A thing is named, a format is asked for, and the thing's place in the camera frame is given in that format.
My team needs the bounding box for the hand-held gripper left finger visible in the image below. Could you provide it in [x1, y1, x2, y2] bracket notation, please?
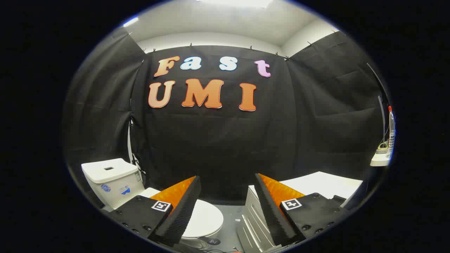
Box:
[101, 176, 202, 247]

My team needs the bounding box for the small white shelf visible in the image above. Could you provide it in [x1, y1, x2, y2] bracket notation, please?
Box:
[370, 153, 392, 167]

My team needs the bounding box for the white drawer cabinet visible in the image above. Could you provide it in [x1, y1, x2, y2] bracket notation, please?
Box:
[237, 171, 364, 253]

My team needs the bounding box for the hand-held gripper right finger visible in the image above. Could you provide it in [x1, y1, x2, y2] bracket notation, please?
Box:
[255, 173, 351, 247]

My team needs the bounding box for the white toilet lid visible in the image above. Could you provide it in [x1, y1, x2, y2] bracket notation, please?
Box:
[141, 187, 224, 240]

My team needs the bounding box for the black backdrop cloth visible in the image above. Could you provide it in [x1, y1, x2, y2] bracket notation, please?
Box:
[63, 27, 387, 211]

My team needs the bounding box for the white toilet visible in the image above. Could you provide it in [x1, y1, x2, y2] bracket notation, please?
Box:
[81, 158, 224, 250]

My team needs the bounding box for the white stand pole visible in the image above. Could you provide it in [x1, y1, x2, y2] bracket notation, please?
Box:
[127, 119, 137, 166]

